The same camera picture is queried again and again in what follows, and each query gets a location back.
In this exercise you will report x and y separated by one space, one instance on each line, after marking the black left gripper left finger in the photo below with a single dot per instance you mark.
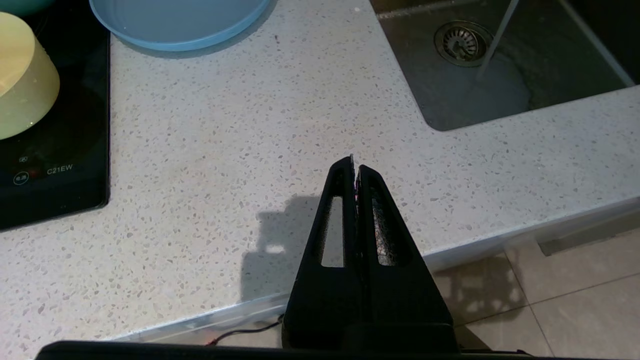
320 300

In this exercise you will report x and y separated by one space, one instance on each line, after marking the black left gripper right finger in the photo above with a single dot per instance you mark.
410 300

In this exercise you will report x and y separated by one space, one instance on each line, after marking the blue-grey plate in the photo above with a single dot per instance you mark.
175 25

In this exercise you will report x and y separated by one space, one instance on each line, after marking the yellow-green bowl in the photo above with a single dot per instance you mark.
25 85

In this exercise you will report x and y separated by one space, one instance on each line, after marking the metal sink drain strainer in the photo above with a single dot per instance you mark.
462 42

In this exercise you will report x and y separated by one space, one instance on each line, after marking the stainless steel sink basin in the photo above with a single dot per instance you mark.
550 60

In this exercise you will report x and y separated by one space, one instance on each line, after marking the black induction cooktop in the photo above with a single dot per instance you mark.
65 175

